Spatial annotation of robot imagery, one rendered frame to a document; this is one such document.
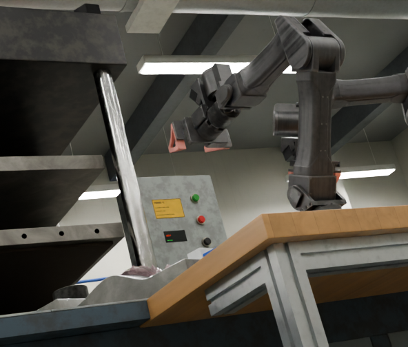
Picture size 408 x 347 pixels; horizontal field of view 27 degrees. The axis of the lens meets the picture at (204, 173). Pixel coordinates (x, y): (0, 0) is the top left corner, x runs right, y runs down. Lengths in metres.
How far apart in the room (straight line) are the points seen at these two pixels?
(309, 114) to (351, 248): 0.34
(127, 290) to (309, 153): 0.45
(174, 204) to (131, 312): 1.31
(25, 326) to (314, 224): 0.52
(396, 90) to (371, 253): 0.72
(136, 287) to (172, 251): 1.09
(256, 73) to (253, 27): 6.19
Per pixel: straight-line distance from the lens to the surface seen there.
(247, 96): 1.74
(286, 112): 1.92
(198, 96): 1.89
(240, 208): 10.07
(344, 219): 1.31
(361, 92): 1.97
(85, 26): 2.82
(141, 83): 8.29
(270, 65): 1.67
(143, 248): 2.54
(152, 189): 2.79
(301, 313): 1.22
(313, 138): 1.56
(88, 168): 2.70
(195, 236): 2.79
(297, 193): 1.56
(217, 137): 1.90
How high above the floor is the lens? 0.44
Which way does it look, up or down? 21 degrees up
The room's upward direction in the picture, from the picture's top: 15 degrees counter-clockwise
